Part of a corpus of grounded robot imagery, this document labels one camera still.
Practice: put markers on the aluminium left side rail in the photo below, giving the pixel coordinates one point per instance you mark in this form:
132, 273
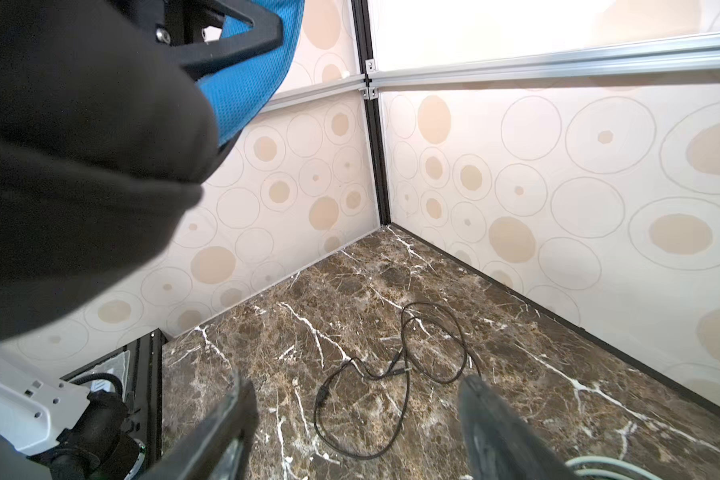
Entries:
353, 83

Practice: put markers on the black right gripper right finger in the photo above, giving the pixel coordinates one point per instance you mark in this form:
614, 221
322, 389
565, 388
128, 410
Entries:
498, 443

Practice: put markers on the black headphones blue accents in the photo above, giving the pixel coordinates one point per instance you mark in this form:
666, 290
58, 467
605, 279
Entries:
105, 144

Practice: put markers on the aluminium frame rail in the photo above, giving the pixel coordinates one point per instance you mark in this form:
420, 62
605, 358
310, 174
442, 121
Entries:
681, 54

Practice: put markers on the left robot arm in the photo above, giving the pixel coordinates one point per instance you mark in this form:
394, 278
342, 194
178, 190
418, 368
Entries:
64, 426

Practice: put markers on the mint green headphones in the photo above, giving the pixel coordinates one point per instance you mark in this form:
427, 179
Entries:
599, 467

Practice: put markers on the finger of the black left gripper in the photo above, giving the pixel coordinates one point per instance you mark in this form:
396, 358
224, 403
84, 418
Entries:
179, 29

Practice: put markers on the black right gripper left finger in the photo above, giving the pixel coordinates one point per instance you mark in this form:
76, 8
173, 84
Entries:
220, 445

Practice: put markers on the black frame corner post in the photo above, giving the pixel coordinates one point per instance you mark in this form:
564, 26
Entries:
364, 44

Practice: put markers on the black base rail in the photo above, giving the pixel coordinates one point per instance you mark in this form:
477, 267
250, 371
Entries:
137, 362

